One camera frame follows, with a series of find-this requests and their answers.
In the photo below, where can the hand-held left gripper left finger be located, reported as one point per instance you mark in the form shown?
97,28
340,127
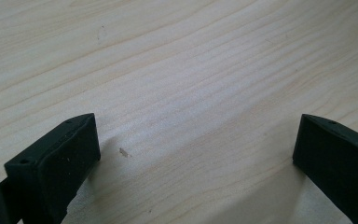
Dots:
56,165

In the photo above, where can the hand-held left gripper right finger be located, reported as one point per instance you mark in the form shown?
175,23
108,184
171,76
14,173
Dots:
338,161

